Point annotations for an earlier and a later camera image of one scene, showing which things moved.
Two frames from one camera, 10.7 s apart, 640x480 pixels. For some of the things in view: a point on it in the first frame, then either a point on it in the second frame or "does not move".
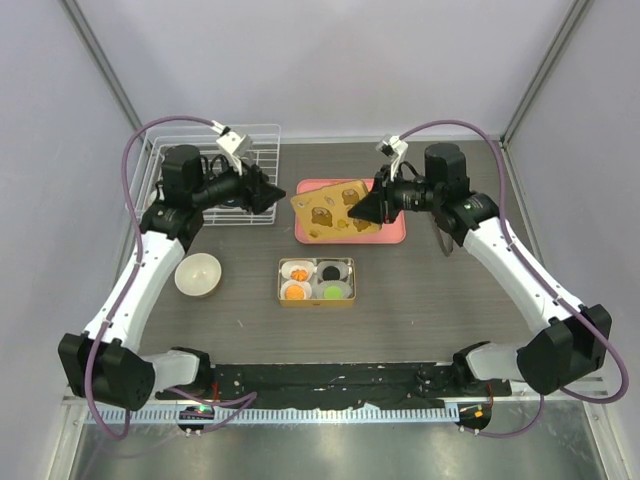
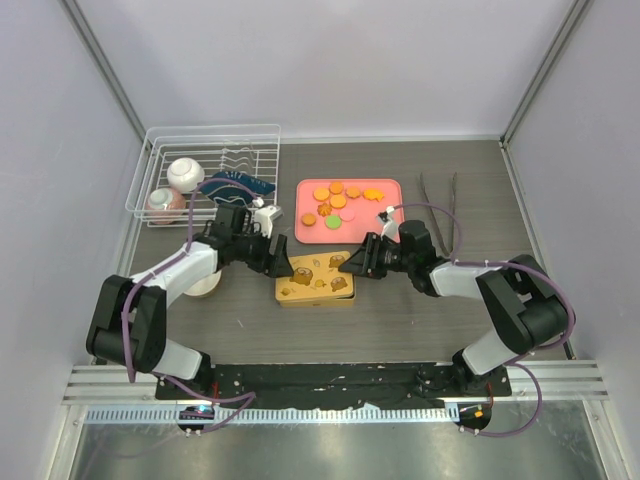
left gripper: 250,182 to 276,265
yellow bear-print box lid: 324,214 to 316,277
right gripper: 379,206 to 371,252
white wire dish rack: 147,179 does not move
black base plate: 339,384 does not move
